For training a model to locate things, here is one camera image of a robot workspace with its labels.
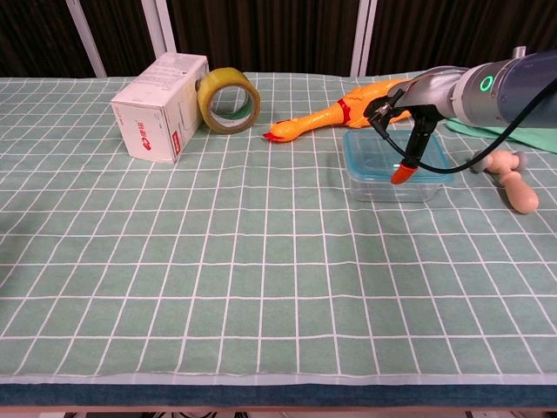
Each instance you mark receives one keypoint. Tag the green rubber glove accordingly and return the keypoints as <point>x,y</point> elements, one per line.
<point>531,137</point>

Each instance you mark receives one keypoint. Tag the clear plastic container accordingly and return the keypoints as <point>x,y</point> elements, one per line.
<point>391,191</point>

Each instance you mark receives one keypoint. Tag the green checked tablecloth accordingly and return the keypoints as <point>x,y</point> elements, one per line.
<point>174,261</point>

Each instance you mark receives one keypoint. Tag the wooden toy hammer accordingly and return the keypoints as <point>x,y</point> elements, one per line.
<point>518,196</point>

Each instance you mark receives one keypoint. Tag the thin white aluminium post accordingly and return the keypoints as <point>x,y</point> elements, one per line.
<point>87,41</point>

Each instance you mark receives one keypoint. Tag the wide white aluminium post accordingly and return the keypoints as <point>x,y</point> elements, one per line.
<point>363,35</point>
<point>162,26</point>

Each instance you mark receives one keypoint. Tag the white cardboard box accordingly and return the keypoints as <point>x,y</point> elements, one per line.
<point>156,100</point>

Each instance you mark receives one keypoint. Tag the yellow packing tape roll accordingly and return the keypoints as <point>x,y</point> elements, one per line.
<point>209,91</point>

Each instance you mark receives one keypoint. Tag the orange rubber chicken toy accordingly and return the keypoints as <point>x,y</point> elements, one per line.
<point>330,115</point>

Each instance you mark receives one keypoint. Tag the black pleated curtain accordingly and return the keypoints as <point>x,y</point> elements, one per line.
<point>261,35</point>

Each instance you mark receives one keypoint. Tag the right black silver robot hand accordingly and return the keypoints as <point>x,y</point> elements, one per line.
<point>431,93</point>

